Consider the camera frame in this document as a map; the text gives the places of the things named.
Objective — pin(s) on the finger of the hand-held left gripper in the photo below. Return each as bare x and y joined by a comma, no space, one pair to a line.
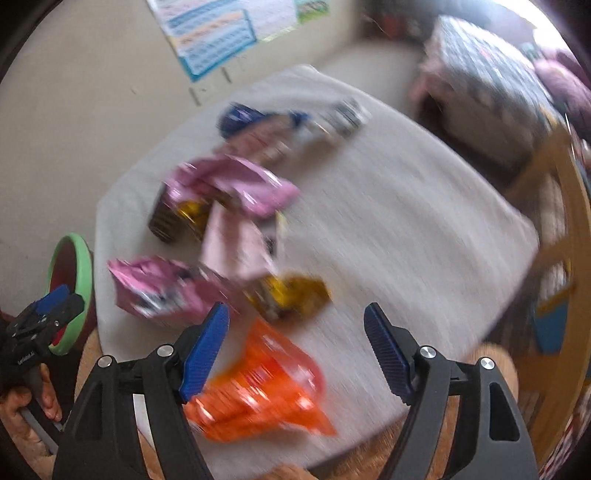
71,309
51,300

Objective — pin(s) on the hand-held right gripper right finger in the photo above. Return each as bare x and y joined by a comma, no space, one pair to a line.
388,355

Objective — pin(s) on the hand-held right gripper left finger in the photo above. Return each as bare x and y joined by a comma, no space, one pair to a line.
205,350

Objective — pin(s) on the red bucket with green rim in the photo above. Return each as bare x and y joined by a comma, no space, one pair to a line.
85,277

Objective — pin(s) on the orange snack wrapper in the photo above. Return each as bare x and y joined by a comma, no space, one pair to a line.
268,383

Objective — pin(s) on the pink snack wrapper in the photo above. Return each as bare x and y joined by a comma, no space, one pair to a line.
152,286

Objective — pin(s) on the yellow wrapper with dark stripes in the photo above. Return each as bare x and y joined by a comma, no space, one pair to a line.
189,214

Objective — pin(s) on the pink wrapper with silver lining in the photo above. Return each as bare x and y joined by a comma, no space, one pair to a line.
240,184

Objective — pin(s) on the person's left hand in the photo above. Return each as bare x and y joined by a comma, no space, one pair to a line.
18,410

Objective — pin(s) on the plain yellow snack wrapper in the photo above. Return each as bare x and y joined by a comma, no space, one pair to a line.
295,295

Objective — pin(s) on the pale pink paper wrapper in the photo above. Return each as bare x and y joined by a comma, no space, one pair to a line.
235,249

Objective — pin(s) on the white cloth-covered table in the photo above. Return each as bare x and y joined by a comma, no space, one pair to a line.
392,230

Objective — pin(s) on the blue plastic object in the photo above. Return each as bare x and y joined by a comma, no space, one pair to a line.
551,323

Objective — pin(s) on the pink and white wrapper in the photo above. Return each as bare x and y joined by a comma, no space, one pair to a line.
261,143

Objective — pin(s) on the dark blue snack wrapper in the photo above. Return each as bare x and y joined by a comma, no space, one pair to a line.
238,117

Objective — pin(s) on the yellow wooden chair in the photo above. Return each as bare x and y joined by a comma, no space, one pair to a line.
579,207

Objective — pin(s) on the crumpled silver wrapper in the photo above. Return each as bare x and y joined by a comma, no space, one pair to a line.
341,117

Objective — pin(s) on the bed with pink bedding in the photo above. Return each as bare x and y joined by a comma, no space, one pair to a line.
485,78

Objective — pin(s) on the pink blanket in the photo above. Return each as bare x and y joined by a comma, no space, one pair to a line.
563,78

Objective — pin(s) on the blue chart wall poster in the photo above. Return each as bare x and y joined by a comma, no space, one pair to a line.
212,41

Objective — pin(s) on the white chart wall poster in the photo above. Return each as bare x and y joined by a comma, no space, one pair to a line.
272,18

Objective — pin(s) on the green chart wall poster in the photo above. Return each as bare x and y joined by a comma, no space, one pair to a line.
314,9

